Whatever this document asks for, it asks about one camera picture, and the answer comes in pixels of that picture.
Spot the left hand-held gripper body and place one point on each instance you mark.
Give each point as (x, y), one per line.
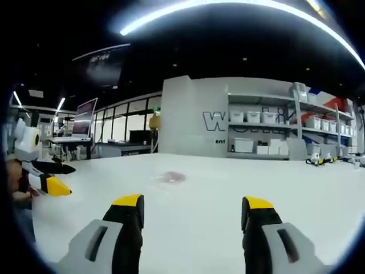
(27, 142)

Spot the spare hand-held gripper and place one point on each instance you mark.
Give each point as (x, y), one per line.
(320, 159)

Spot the person's left hand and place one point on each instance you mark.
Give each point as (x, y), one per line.
(20, 182)

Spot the grey metal shelf unit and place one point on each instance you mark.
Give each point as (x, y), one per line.
(296, 125)

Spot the group of white storage bins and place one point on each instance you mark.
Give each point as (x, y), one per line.
(268, 117)

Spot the hanging dark ceiling screen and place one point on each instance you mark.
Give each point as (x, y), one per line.
(105, 64)

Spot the short ceiling light strip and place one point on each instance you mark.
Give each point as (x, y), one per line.
(60, 104)
(17, 97)

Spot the grey partition panel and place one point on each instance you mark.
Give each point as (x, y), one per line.
(194, 117)

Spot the computer monitor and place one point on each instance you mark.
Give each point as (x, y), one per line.
(84, 117)

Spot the long curved ceiling light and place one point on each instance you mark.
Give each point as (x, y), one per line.
(228, 11)

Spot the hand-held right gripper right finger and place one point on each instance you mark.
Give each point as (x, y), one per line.
(271, 234)

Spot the black equipment box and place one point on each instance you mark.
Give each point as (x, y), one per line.
(140, 136)

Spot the clear resealable bag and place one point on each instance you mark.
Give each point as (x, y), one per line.
(169, 177)

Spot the grey standing desk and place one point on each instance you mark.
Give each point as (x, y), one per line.
(71, 141)

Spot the small white cup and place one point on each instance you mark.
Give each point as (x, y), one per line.
(356, 164)

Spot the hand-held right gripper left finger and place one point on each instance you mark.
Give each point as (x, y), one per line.
(114, 228)

